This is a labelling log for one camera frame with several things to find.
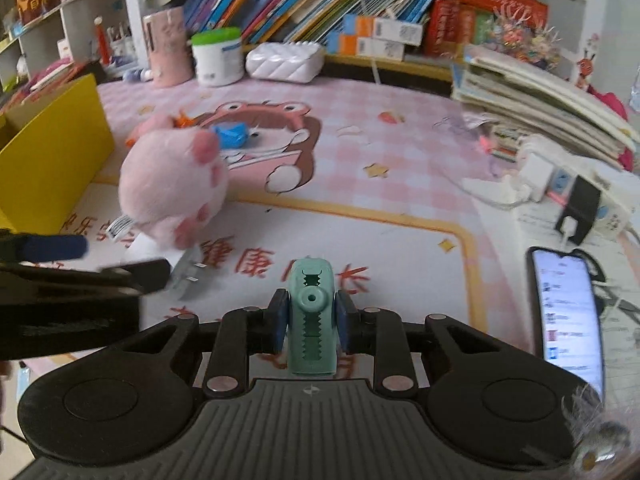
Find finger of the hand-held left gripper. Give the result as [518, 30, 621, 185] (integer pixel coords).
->
[0, 258, 172, 297]
[0, 229, 90, 264]

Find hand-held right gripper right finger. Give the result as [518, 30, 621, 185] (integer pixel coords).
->
[334, 290, 531, 400]

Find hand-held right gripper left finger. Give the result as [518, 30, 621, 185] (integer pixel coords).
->
[107, 289, 292, 400]

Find green crocodile toy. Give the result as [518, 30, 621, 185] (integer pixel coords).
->
[286, 256, 337, 377]

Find yellow cardboard box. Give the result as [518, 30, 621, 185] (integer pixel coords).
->
[0, 72, 117, 233]

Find pink paw plush toy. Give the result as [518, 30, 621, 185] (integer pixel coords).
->
[119, 127, 231, 251]

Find pink chick plush toy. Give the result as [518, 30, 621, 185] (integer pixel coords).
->
[125, 112, 197, 148]

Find blue plastic packet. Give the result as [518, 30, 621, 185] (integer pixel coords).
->
[212, 122, 251, 150]

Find grey plastic piece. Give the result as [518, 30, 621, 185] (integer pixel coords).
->
[169, 247, 208, 306]

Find red tube bottle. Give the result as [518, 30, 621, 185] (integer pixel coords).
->
[94, 17, 112, 66]

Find smartphone with lit screen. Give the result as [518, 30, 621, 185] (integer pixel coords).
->
[525, 246, 608, 402]

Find white jar with green lid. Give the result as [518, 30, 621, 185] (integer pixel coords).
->
[191, 27, 246, 87]

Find pink cylindrical pen holder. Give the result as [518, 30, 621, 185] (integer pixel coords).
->
[144, 7, 197, 87]

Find white charger plug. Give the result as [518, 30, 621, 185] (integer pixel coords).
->
[520, 152, 555, 202]

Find white quilted tissue box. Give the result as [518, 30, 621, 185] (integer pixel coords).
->
[245, 40, 326, 83]

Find black charger plug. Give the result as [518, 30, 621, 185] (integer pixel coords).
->
[555, 175, 603, 247]

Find orange and white carton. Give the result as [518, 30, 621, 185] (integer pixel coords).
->
[345, 14, 427, 42]
[327, 35, 406, 62]

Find white power strip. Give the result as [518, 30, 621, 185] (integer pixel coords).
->
[520, 135, 633, 235]

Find stack of magazines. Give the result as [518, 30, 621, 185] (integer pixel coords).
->
[450, 45, 640, 163]

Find small red box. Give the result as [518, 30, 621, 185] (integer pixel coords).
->
[425, 0, 482, 58]

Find row of colourful books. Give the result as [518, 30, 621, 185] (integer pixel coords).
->
[182, 0, 446, 46]

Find colourful spiky ornament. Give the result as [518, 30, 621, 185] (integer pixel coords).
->
[487, 2, 563, 72]

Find grey fluffy keychain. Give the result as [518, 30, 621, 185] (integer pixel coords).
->
[560, 385, 633, 473]

